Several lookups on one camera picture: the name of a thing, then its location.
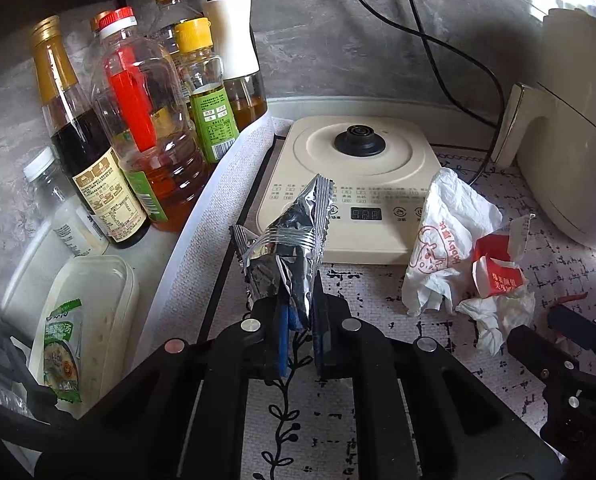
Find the clear bottle gold cap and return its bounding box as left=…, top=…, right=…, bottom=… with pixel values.
left=150, top=0, right=205, bottom=61

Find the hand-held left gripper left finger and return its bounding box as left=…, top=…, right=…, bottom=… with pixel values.
left=35, top=297, right=299, bottom=480

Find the green seasoning packet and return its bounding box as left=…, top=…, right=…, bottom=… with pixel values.
left=42, top=299, right=84, bottom=404

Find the cream induction cooker base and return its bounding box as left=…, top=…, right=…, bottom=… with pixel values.
left=253, top=115, right=441, bottom=266

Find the oil bottle red cap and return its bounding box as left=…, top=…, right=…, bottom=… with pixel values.
left=90, top=6, right=211, bottom=233

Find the white air fryer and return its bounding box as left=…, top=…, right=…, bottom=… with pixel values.
left=493, top=7, right=596, bottom=252

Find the clear jar white lid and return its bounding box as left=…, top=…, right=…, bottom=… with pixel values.
left=23, top=147, right=111, bottom=261

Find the green label bottle yellow cap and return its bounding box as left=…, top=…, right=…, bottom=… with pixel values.
left=173, top=17, right=241, bottom=164

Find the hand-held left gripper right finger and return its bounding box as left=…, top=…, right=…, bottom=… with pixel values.
left=312, top=275, right=564, bottom=480

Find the black and white patterned mat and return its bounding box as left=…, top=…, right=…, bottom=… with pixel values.
left=138, top=112, right=596, bottom=480

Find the white top oil dispenser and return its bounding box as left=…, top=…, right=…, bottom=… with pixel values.
left=202, top=0, right=269, bottom=132

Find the translucent plastic container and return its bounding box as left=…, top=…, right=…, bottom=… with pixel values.
left=30, top=255, right=140, bottom=407

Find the silver snack packet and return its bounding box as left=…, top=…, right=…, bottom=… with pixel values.
left=230, top=175, right=336, bottom=332

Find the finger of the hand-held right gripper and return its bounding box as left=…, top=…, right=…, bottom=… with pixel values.
left=548, top=305, right=596, bottom=361
left=508, top=325, right=594, bottom=391

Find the dark sauce bottle gold cap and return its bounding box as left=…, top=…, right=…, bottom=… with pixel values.
left=32, top=15, right=151, bottom=250

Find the red and white paper wrapper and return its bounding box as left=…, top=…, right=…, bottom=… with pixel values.
left=455, top=214, right=537, bottom=357

